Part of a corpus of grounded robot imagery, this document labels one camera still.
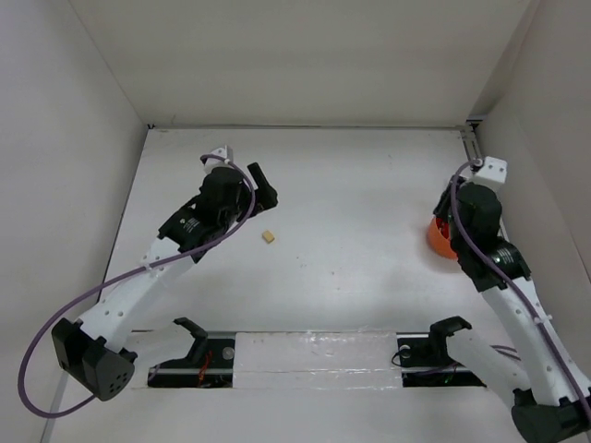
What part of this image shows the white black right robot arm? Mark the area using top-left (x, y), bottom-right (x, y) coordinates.
top-left (427, 182), bottom-right (590, 442)

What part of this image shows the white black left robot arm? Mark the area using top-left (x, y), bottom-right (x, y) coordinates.
top-left (51, 162), bottom-right (278, 401)

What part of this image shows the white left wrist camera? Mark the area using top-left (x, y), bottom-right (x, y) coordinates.
top-left (200, 145), bottom-right (234, 174)

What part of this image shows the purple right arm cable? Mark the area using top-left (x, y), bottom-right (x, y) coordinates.
top-left (415, 159), bottom-right (591, 416)

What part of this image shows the yellow eraser cube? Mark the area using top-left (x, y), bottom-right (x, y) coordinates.
top-left (262, 231), bottom-right (275, 244)

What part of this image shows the aluminium frame rail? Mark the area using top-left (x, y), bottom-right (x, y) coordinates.
top-left (459, 120), bottom-right (482, 160)

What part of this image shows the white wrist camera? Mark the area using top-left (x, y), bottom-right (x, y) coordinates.
top-left (200, 145), bottom-right (234, 174)
top-left (469, 156), bottom-right (508, 192)

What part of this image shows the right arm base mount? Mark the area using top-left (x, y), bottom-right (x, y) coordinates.
top-left (391, 316), bottom-right (485, 388)

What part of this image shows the orange round stationery container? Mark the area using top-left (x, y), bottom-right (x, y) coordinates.
top-left (427, 217), bottom-right (457, 260)

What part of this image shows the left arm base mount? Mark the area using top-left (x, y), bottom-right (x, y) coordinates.
top-left (147, 317), bottom-right (236, 389)

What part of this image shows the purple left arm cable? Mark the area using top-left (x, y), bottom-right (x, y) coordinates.
top-left (17, 156), bottom-right (258, 419)

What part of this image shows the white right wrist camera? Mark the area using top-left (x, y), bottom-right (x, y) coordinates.
top-left (469, 156), bottom-right (508, 192)

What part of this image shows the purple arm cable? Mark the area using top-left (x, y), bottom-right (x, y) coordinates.
top-left (17, 156), bottom-right (258, 419)
top-left (415, 159), bottom-right (591, 416)

